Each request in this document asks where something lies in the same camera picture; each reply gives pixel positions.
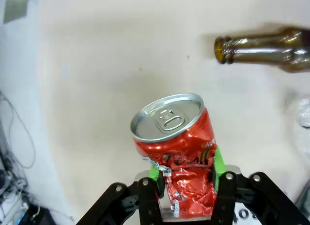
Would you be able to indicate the brown glass bottle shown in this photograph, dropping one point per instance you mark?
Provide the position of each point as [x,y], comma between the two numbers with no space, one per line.
[266,50]

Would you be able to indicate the clear crumpled plastic bottle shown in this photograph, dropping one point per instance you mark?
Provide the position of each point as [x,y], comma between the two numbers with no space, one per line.
[304,113]

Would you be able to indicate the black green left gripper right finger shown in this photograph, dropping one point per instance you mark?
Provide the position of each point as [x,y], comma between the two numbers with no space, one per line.
[232,193]

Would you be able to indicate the crushed red soda can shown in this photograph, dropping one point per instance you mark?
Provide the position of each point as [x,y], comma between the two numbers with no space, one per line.
[180,147]

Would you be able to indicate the black electronics box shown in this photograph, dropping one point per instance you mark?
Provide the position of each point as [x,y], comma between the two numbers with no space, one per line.
[40,216]

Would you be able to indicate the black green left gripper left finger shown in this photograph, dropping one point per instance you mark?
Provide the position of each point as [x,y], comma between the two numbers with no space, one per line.
[145,200]

